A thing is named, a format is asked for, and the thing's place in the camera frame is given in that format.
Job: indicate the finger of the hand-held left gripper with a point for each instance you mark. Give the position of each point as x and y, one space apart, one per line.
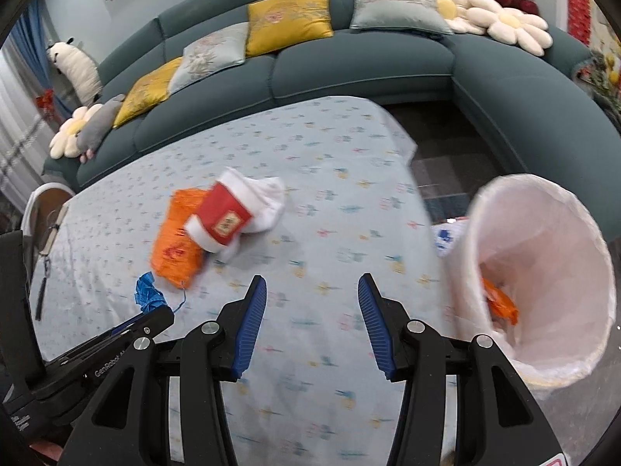
155 320

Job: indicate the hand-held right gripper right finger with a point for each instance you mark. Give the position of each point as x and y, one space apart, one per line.
376 320

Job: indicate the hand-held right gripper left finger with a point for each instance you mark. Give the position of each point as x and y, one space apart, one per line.
250 320

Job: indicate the blue cloth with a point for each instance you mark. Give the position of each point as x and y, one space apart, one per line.
148 293

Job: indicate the orange plastic bag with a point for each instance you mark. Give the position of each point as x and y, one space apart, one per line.
177 247

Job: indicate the red paper cup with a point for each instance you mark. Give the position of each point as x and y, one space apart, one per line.
220 213

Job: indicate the orange patterned cloth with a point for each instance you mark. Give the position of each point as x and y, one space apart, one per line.
502 301

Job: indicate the trash bin with white liner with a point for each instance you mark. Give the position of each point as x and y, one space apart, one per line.
533 252

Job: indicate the blue white printed packet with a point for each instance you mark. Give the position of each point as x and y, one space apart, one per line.
449 238

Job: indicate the floral printed tablecloth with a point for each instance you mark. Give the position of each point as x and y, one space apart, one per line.
315 194

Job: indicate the white framed chair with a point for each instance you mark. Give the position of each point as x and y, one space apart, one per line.
41 204

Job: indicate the grey plush toy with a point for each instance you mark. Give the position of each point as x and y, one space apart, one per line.
99 126

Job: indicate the white flower pillow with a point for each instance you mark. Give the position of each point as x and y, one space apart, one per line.
444 0
514 29
70 133

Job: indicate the white checked curtain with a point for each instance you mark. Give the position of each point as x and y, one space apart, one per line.
17 136

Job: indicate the yellow embroidered cushion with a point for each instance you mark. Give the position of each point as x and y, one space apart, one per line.
288 19
145 90

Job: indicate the red curtain bow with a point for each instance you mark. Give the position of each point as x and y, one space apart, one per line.
44 99

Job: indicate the teal sofa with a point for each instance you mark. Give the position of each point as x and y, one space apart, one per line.
364 68

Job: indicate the white plush toy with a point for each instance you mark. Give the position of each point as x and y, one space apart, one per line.
77 70

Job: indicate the grey-blue embroidered cushion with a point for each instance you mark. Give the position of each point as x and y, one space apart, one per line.
213 56
395 9

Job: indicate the blue curtain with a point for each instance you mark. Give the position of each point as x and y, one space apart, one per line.
34 43

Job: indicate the flower arrangement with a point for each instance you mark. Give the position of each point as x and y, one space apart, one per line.
604 77

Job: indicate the red wall hanging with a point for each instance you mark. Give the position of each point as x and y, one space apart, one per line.
582 5

